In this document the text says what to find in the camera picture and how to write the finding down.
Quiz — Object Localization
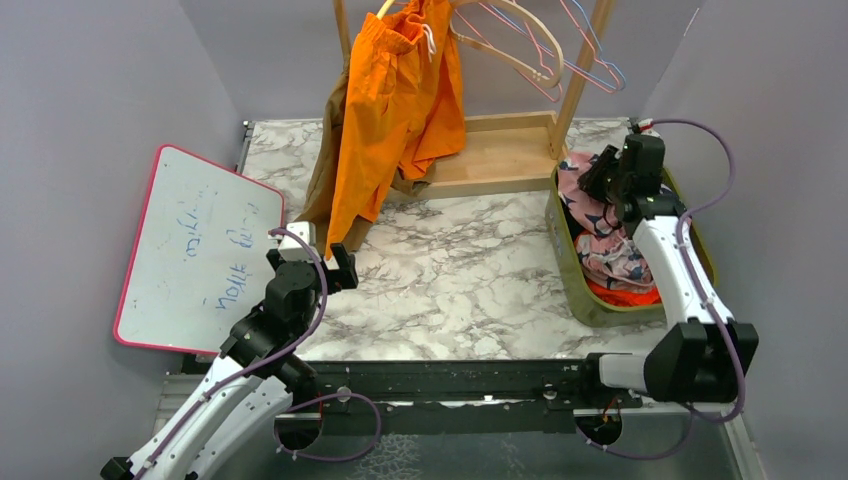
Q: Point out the olive green plastic basket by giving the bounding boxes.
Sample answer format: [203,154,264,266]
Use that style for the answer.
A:
[545,167,712,328]

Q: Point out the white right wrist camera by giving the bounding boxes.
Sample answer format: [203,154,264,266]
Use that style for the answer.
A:
[629,118,661,138]

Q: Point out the pink wire hanger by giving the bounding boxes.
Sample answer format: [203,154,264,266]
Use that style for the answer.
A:
[449,1,564,102]
[560,1,627,95]

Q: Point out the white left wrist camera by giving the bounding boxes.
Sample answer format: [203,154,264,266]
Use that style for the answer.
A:
[268,221,320,262]

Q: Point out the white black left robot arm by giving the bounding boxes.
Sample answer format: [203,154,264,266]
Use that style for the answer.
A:
[100,229,358,479]

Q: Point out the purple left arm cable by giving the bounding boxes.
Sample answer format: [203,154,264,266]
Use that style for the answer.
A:
[132,227,384,480]

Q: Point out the pink framed whiteboard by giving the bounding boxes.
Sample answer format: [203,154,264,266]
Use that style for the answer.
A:
[113,145,285,353]

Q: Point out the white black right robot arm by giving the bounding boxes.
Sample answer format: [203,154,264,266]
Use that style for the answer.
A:
[576,133,759,407]

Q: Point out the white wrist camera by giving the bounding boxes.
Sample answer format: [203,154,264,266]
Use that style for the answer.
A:
[268,221,320,262]
[629,118,661,138]

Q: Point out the tan brown shorts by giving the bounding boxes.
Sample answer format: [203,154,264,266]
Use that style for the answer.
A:
[296,58,437,252]

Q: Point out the beige wooden hanger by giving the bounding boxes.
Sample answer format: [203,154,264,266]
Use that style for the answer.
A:
[449,0,566,90]

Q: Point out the light blue wire hanger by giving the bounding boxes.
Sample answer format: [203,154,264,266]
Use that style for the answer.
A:
[483,0,627,94]

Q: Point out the wooden clothes rack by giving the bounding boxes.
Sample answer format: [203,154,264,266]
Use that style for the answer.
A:
[346,1,583,198]

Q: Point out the red orange shorts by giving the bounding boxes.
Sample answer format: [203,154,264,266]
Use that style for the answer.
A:
[572,228,664,309]

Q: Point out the pink shark print shorts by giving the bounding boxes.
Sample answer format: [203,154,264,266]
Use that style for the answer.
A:
[557,152,659,307]

